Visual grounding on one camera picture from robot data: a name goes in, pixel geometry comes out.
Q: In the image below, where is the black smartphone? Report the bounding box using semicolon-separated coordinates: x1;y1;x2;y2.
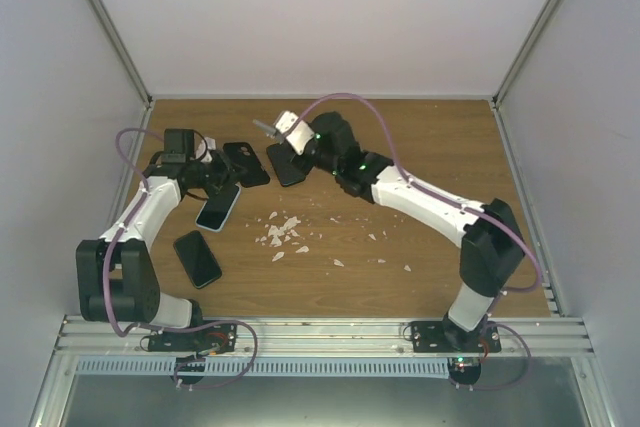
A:
266;143;306;187

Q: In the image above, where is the black phone case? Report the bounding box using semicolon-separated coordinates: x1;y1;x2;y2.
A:
223;142;270;189

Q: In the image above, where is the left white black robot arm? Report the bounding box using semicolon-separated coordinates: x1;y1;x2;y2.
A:
75;128;240;351

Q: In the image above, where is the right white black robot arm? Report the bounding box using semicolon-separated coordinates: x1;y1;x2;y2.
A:
275;111;525;352

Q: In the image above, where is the phone in light blue case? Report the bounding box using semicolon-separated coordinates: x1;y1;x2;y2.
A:
195;184;241;232

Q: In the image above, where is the black phone lower left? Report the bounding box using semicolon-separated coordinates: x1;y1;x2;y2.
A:
173;230;222;289

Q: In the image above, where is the white debris pile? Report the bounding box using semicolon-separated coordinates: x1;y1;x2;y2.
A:
245;196;414;273

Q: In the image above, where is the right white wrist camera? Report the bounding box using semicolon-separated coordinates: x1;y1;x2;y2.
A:
253;111;316;155

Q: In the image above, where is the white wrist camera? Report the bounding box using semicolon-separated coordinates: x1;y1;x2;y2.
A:
195;137;216;163
253;111;316;155

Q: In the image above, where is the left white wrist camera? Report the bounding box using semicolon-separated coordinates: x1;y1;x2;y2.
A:
195;137;216;163

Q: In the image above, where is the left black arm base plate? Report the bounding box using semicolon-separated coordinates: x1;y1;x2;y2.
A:
139;323;237;355

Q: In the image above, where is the aluminium front rail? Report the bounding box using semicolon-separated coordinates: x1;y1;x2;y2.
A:
55;316;594;358

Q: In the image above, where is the slotted grey cable duct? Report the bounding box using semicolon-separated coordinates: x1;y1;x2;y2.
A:
76;356;449;379

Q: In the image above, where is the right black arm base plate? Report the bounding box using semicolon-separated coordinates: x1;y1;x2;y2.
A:
403;316;502;354

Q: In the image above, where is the left aluminium frame post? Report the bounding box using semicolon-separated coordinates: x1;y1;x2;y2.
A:
87;0;153;109

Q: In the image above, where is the aluminium frame post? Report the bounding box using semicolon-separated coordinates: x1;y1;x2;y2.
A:
491;0;563;109
87;0;153;109

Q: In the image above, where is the right aluminium frame post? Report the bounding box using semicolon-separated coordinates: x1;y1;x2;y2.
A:
491;0;563;109

